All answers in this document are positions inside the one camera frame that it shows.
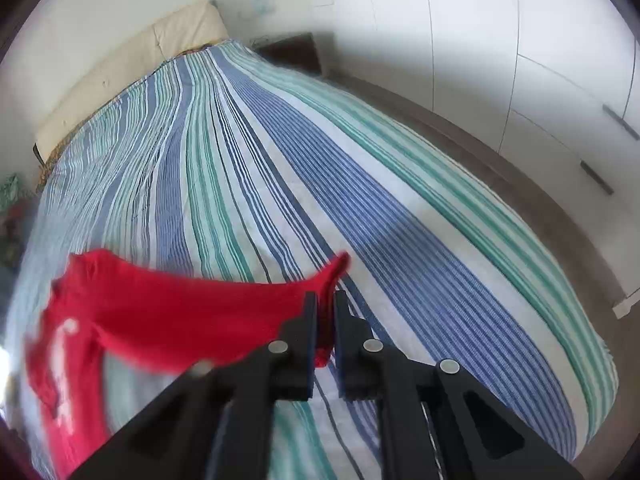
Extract grey wardrobe handle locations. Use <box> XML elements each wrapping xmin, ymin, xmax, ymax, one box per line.
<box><xmin>580</xmin><ymin>160</ymin><xmax>615</xmax><ymax>196</ymax></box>
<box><xmin>602</xmin><ymin>104</ymin><xmax>640</xmax><ymax>137</ymax></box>

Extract red garment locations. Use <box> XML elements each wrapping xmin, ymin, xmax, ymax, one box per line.
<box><xmin>25</xmin><ymin>249</ymin><xmax>351</xmax><ymax>480</ymax></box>

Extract white wardrobe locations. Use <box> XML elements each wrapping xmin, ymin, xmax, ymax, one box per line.
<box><xmin>320</xmin><ymin>0</ymin><xmax>640</xmax><ymax>321</ymax></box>

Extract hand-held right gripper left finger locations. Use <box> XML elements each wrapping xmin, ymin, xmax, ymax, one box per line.
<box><xmin>65</xmin><ymin>291</ymin><xmax>321</xmax><ymax>480</ymax></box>

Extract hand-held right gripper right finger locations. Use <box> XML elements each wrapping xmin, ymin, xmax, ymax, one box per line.
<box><xmin>333</xmin><ymin>289</ymin><xmax>586</xmax><ymax>480</ymax></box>

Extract striped blue green blanket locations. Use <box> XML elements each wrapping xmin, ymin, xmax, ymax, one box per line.
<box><xmin>5</xmin><ymin>40</ymin><xmax>618</xmax><ymax>480</ymax></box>

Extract cream padded headboard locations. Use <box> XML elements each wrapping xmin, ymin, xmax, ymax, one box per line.
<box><xmin>32</xmin><ymin>0</ymin><xmax>231</xmax><ymax>163</ymax></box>

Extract dark wooden nightstand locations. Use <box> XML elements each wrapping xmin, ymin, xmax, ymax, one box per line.
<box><xmin>252</xmin><ymin>32</ymin><xmax>323</xmax><ymax>78</ymax></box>

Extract pile of colourful clothes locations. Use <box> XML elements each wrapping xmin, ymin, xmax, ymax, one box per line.
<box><xmin>0</xmin><ymin>172</ymin><xmax>26</xmax><ymax>271</ymax></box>

